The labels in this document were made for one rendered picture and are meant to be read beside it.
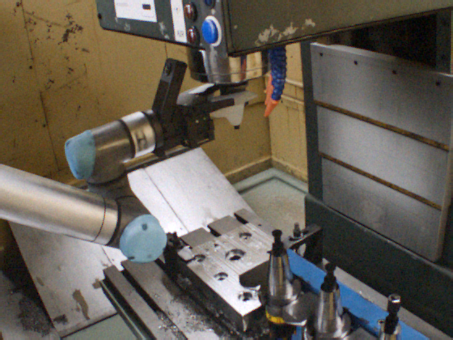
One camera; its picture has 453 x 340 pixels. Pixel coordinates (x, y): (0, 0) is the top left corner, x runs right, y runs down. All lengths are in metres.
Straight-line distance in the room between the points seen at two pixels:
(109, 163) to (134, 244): 0.16
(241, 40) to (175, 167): 1.57
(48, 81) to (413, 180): 1.29
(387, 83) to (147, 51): 1.06
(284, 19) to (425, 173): 0.75
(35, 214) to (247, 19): 0.39
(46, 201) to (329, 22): 0.45
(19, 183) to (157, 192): 1.34
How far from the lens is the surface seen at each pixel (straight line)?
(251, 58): 0.89
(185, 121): 0.90
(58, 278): 1.80
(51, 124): 1.91
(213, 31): 0.57
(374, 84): 1.28
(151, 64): 2.01
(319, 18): 0.64
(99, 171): 0.85
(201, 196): 2.01
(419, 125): 1.21
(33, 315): 1.77
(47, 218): 0.72
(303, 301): 0.76
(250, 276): 0.82
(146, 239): 0.76
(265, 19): 0.59
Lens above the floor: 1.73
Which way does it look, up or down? 26 degrees down
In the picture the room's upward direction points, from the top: 7 degrees counter-clockwise
